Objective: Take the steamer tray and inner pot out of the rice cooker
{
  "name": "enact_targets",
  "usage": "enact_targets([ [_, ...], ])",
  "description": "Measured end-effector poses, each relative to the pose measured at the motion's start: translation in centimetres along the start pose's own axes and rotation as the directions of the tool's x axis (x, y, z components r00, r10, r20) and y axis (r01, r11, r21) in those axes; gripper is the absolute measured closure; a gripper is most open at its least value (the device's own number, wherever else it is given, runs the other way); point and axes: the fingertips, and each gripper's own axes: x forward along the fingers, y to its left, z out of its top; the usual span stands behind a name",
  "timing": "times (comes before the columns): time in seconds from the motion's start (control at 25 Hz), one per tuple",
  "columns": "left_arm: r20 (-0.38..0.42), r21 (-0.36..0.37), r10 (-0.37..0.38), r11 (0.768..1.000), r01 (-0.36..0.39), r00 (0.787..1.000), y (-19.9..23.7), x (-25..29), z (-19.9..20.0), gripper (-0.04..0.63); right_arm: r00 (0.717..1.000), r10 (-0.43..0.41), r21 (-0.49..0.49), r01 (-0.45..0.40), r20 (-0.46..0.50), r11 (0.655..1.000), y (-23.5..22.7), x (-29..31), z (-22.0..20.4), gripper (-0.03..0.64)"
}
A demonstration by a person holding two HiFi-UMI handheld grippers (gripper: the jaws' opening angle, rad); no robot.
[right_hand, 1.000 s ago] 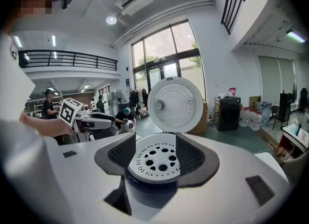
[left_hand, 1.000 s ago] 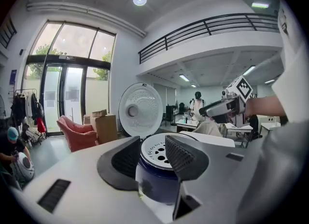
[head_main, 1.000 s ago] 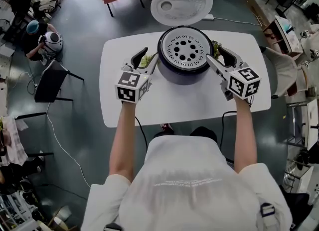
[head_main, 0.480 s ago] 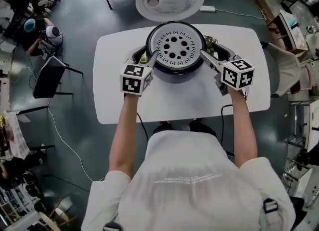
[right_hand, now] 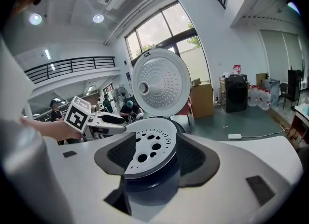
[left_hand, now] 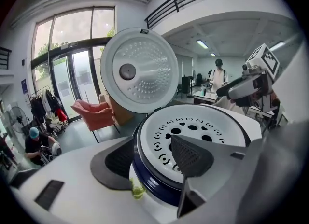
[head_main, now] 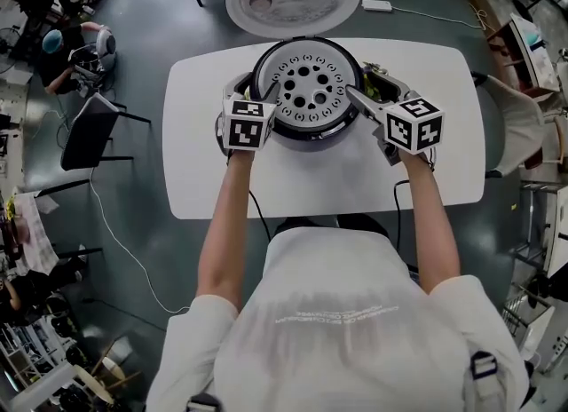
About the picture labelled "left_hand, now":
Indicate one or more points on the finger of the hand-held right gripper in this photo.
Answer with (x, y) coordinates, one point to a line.
(243, 90)
(223, 91)

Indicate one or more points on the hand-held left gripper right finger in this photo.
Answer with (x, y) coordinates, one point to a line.
(217, 170)

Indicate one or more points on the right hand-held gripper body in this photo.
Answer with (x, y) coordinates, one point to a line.
(265, 59)

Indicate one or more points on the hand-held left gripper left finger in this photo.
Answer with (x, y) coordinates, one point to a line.
(84, 201)

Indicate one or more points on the white steamer plate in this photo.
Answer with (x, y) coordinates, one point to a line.
(217, 119)

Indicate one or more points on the ceiling tube light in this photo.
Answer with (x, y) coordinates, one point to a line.
(213, 54)
(202, 44)
(277, 45)

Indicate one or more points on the wooden side table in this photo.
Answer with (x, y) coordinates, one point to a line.
(205, 97)

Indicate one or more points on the small green potted plant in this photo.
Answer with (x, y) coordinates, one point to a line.
(138, 191)

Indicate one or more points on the open grey suitcase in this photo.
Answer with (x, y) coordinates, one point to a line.
(54, 149)

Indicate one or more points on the pink armchair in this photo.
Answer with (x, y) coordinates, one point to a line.
(96, 116)

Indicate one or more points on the open rice cooker lid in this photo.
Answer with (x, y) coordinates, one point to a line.
(144, 56)

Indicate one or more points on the large cardboard box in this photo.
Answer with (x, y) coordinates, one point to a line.
(120, 116)

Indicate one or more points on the clothes rack with garments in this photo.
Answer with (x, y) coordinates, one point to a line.
(46, 107)

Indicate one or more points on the black standing fan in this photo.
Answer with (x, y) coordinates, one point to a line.
(18, 119)

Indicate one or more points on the black-framed glass entrance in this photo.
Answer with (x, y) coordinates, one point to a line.
(72, 45)

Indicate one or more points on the blue wall poster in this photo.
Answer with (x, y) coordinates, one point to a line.
(24, 86)

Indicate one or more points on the short black wall railing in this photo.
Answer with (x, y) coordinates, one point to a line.
(4, 57)

